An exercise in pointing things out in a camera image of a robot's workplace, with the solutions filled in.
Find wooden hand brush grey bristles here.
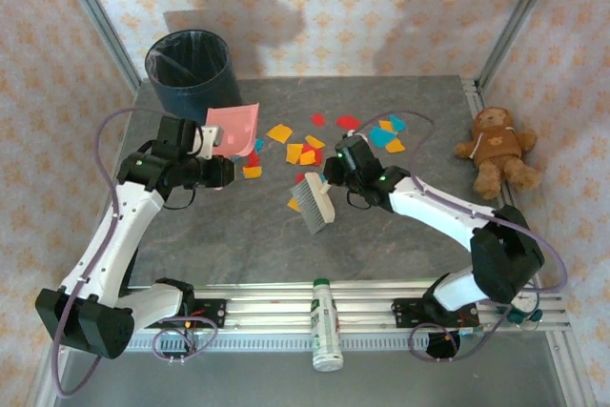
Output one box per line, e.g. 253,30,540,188
289,171,336,235

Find pink plastic dustpan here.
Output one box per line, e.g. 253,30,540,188
204,101,262,159

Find dark blue round trash bin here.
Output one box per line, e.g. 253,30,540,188
144,29,244,125

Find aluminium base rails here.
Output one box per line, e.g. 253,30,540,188
50,280,571,335

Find brown teddy bear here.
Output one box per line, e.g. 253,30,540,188
452,105,544,202

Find white green plastic bottle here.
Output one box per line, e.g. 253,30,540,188
311,277,345,374

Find green round alarm clock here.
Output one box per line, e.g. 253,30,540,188
503,291,544,331

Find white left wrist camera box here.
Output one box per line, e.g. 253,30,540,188
198,123,226,159

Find aluminium side rail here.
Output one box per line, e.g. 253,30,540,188
460,75,563,298

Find grey slotted cable duct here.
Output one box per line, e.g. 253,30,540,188
66,334,559,352

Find aluminium frame post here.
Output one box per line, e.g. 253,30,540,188
51,0,144,93
475,0,569,92

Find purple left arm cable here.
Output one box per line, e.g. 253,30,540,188
51,107,219,399

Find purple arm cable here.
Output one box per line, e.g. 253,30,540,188
51,107,219,399
352,110,569,364

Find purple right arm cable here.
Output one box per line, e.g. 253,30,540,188
352,110,569,364

